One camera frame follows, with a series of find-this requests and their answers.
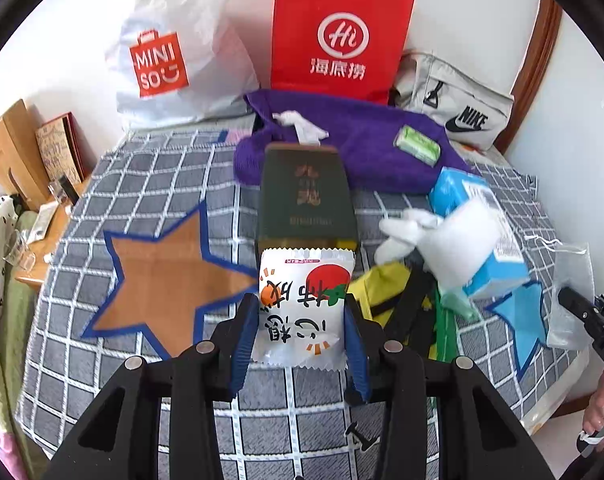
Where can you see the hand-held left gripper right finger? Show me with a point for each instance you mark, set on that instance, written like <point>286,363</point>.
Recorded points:
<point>357,350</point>

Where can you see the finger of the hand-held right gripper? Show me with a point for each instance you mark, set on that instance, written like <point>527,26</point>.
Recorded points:
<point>577,305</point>

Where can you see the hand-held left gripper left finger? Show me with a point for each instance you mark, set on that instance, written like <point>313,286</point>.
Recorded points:
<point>246,345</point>

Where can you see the white snack packet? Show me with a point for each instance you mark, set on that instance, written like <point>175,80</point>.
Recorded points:
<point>302,310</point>

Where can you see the person's right hand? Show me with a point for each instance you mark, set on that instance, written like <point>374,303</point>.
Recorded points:
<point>599,405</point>

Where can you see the blue tissue packet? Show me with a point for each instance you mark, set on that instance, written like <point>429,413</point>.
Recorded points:
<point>502,270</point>

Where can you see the dark green box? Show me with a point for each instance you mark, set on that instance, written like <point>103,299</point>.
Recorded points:
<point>307,200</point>

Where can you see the white orange print sheet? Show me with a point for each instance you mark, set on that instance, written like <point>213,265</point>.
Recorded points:
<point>477,152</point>

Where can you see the grey plaid star bedsheet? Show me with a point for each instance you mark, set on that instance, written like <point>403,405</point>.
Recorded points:
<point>132,185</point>

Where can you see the green wipes packet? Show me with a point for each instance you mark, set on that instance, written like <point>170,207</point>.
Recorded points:
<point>416,144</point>

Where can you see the purple towel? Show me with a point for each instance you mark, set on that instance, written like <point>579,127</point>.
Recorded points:
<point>362,135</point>

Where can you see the white crumpled tissue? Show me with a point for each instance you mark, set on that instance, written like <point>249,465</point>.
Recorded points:
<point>302,127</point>

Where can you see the wooden nightstand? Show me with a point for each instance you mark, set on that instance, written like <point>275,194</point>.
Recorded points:
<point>57,220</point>

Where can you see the green cloth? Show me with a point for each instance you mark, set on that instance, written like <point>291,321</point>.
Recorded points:
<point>17,360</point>

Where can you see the white paper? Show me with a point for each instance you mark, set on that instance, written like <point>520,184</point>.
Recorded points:
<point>42,220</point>

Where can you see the grey sling bag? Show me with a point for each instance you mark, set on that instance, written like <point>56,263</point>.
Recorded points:
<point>462,95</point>

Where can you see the clear glasses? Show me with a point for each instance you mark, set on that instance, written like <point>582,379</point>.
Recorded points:
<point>19,252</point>

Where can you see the red framed book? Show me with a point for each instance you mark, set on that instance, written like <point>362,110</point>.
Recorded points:
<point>62,145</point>

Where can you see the white plastic shopping bag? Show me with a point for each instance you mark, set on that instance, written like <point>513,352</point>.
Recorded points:
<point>182,35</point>

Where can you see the red paper shopping bag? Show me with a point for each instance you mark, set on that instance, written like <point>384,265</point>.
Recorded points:
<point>332,10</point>

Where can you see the brown wooden frame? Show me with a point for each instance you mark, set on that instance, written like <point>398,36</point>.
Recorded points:
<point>537,70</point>

